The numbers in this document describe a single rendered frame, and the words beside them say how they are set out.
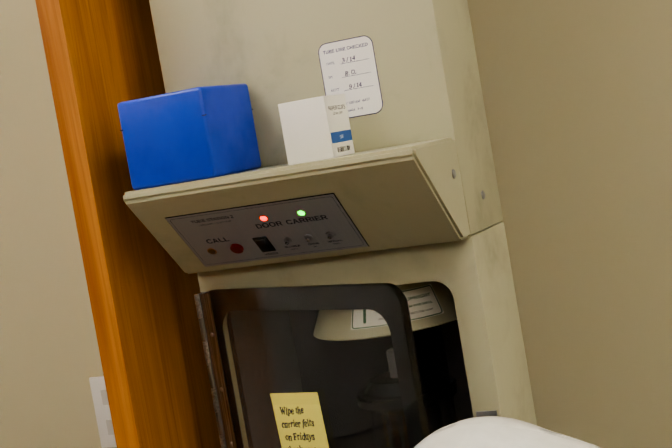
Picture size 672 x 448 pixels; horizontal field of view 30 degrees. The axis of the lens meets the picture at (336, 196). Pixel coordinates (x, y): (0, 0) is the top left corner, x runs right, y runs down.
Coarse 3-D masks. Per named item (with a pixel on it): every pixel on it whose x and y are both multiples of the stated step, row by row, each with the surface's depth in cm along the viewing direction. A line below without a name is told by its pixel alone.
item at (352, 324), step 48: (240, 288) 131; (288, 288) 125; (336, 288) 119; (384, 288) 114; (240, 336) 132; (288, 336) 126; (336, 336) 120; (384, 336) 116; (240, 384) 133; (288, 384) 127; (336, 384) 122; (384, 384) 117; (240, 432) 134; (336, 432) 123; (384, 432) 118
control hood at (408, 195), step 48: (432, 144) 118; (144, 192) 125; (192, 192) 123; (240, 192) 121; (288, 192) 120; (336, 192) 119; (384, 192) 118; (432, 192) 116; (384, 240) 124; (432, 240) 122
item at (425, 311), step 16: (400, 288) 132; (416, 288) 132; (432, 288) 133; (448, 288) 135; (416, 304) 131; (432, 304) 132; (448, 304) 133; (416, 320) 131; (432, 320) 131; (448, 320) 132
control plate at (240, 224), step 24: (192, 216) 126; (216, 216) 125; (240, 216) 124; (288, 216) 123; (312, 216) 122; (336, 216) 122; (192, 240) 129; (216, 240) 128; (240, 240) 128; (312, 240) 126; (336, 240) 125; (360, 240) 124; (216, 264) 132
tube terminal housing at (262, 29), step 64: (192, 0) 133; (256, 0) 130; (320, 0) 127; (384, 0) 124; (448, 0) 127; (192, 64) 134; (256, 64) 131; (384, 64) 125; (448, 64) 124; (256, 128) 132; (384, 128) 126; (448, 128) 123; (384, 256) 128; (448, 256) 125; (512, 320) 132; (512, 384) 129
